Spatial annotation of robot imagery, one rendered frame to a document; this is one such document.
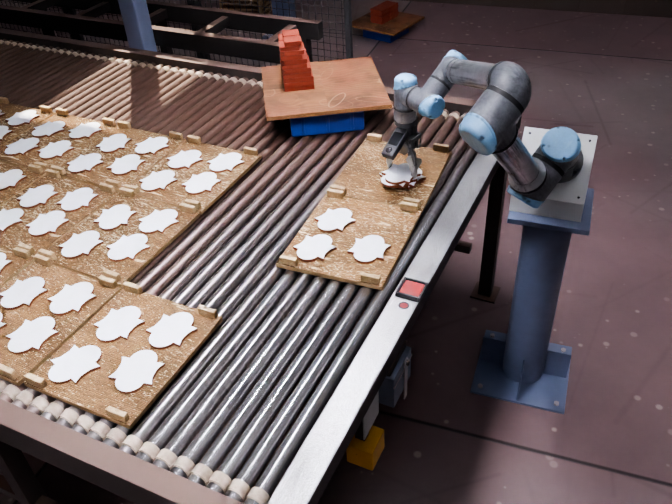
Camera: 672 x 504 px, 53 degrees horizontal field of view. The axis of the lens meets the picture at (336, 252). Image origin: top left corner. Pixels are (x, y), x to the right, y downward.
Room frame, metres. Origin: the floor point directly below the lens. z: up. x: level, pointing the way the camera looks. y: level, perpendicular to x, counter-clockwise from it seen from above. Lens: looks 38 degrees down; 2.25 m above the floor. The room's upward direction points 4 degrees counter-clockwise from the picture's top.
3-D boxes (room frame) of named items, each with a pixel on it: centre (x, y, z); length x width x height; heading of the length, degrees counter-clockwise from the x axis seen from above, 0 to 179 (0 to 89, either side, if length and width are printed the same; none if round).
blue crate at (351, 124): (2.62, 0.01, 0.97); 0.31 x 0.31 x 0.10; 5
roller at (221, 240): (1.96, 0.30, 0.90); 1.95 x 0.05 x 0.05; 152
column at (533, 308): (1.96, -0.77, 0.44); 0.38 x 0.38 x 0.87; 68
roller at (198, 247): (1.98, 0.35, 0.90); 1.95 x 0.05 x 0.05; 152
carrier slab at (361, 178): (2.13, -0.22, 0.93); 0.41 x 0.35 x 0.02; 156
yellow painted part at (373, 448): (1.14, -0.05, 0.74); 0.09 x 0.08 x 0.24; 152
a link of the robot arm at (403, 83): (2.05, -0.26, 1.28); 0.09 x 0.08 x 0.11; 33
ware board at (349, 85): (2.69, 0.01, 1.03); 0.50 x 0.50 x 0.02; 5
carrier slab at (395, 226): (1.75, -0.05, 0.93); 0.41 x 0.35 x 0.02; 156
